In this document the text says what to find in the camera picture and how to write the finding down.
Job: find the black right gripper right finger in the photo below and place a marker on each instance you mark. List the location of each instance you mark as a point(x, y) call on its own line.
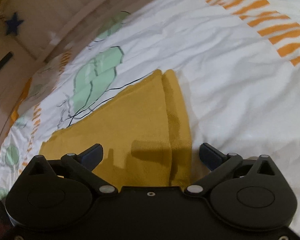
point(250, 194)

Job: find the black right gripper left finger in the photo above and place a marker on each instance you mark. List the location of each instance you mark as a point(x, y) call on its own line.
point(58, 191)

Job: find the mustard yellow knit sweater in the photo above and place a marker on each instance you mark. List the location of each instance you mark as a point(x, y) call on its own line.
point(145, 134)

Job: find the white leaf-print duvet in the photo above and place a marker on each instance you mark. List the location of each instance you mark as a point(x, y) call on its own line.
point(238, 66)

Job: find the dark blue star decoration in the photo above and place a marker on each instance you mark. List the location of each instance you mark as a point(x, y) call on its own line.
point(12, 25)

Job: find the beige wooden bed frame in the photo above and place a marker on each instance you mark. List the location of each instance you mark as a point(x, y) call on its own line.
point(50, 27)

